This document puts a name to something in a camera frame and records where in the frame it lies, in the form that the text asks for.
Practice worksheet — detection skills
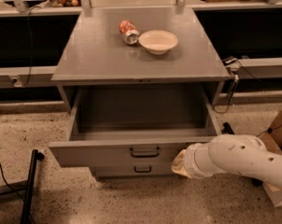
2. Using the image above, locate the grey top drawer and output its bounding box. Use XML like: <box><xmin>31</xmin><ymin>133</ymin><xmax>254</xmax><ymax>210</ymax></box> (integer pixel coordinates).
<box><xmin>49</xmin><ymin>84</ymin><xmax>220</xmax><ymax>168</ymax></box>

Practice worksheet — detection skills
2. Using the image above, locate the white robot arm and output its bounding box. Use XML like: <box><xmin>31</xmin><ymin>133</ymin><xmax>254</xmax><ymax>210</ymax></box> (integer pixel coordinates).
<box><xmin>171</xmin><ymin>134</ymin><xmax>282</xmax><ymax>189</ymax></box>

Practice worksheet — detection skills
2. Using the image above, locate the grey metal drawer cabinet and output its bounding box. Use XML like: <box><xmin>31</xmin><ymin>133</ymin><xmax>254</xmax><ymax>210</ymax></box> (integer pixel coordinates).
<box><xmin>50</xmin><ymin>6</ymin><xmax>232</xmax><ymax>181</ymax></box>

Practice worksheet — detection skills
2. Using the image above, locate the cardboard box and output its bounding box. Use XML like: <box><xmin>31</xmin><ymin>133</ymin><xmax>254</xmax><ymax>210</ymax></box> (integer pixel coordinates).
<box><xmin>261</xmin><ymin>111</ymin><xmax>282</xmax><ymax>207</ymax></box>

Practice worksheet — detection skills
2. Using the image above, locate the crushed orange soda can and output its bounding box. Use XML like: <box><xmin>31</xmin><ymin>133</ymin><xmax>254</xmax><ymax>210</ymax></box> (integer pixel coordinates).
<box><xmin>119</xmin><ymin>20</ymin><xmax>139</xmax><ymax>45</ymax></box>

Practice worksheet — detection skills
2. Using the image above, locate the black stand leg left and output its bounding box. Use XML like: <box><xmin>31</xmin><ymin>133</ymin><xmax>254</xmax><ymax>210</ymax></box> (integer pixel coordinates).
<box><xmin>21</xmin><ymin>149</ymin><xmax>44</xmax><ymax>224</ymax></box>

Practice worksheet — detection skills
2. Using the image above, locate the lower drawer with handle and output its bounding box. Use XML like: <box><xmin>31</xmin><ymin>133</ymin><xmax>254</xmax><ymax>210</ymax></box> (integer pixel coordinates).
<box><xmin>91</xmin><ymin>164</ymin><xmax>173</xmax><ymax>178</ymax></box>

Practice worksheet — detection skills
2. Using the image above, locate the black top drawer handle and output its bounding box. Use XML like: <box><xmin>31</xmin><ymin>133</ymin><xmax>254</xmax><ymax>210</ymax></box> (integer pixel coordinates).
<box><xmin>130</xmin><ymin>147</ymin><xmax>160</xmax><ymax>159</ymax></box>

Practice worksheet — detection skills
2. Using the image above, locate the black adapter with cable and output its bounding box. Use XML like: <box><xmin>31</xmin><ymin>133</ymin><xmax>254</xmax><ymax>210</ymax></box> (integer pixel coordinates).
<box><xmin>214</xmin><ymin>56</ymin><xmax>261</xmax><ymax>114</ymax></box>

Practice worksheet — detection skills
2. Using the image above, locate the black cable on floor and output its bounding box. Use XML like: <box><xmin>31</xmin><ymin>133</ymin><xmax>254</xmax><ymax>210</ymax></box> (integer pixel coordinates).
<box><xmin>0</xmin><ymin>149</ymin><xmax>36</xmax><ymax>224</ymax></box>

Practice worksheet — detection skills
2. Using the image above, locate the wall power outlet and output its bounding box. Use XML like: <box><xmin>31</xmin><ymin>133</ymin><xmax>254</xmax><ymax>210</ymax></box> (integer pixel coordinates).
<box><xmin>10</xmin><ymin>76</ymin><xmax>23</xmax><ymax>88</ymax></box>

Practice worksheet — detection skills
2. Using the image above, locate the black hanging cable left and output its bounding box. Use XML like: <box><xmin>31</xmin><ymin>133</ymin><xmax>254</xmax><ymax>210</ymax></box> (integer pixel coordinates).
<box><xmin>22</xmin><ymin>5</ymin><xmax>42</xmax><ymax>88</ymax></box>

